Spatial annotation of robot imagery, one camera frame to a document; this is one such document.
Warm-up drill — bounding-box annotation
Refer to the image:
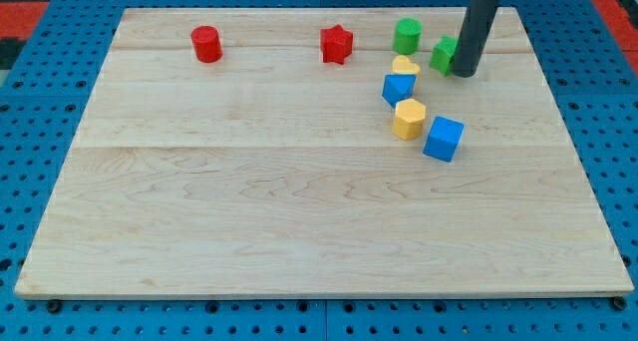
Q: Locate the yellow heart block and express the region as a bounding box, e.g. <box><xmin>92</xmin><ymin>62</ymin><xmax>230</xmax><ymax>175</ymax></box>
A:
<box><xmin>392</xmin><ymin>55</ymin><xmax>421</xmax><ymax>77</ymax></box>

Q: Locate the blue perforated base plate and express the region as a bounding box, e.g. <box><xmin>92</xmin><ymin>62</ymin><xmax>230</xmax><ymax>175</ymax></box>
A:
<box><xmin>1</xmin><ymin>0</ymin><xmax>637</xmax><ymax>340</ymax></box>

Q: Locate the blue cube block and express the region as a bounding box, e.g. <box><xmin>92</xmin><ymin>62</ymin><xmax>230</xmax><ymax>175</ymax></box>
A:
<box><xmin>423</xmin><ymin>116</ymin><xmax>465</xmax><ymax>163</ymax></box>

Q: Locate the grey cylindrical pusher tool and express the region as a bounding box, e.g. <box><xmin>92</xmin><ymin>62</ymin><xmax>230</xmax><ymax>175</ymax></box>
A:
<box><xmin>451</xmin><ymin>0</ymin><xmax>500</xmax><ymax>78</ymax></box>

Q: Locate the red cylinder block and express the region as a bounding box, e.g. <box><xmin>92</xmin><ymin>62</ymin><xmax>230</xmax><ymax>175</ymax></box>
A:
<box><xmin>190</xmin><ymin>25</ymin><xmax>223</xmax><ymax>63</ymax></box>

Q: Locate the green cylinder block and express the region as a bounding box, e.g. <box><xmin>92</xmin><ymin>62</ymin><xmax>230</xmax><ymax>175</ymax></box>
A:
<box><xmin>392</xmin><ymin>18</ymin><xmax>423</xmax><ymax>55</ymax></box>

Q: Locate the green star block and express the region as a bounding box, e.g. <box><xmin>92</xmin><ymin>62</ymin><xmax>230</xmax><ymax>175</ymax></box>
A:
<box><xmin>429</xmin><ymin>35</ymin><xmax>458</xmax><ymax>77</ymax></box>

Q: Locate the wooden board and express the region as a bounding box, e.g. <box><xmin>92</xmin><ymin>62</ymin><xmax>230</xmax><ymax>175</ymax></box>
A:
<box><xmin>15</xmin><ymin>8</ymin><xmax>634</xmax><ymax>300</ymax></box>

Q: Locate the red star block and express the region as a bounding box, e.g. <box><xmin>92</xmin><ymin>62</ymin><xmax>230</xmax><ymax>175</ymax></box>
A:
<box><xmin>320</xmin><ymin>24</ymin><xmax>354</xmax><ymax>65</ymax></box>

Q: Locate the yellow hexagon block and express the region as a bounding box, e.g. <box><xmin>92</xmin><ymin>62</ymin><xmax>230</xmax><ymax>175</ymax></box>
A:
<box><xmin>391</xmin><ymin>99</ymin><xmax>427</xmax><ymax>141</ymax></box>

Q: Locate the blue triangle block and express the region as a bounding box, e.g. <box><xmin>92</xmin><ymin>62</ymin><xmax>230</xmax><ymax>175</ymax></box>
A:
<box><xmin>382</xmin><ymin>74</ymin><xmax>417</xmax><ymax>108</ymax></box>

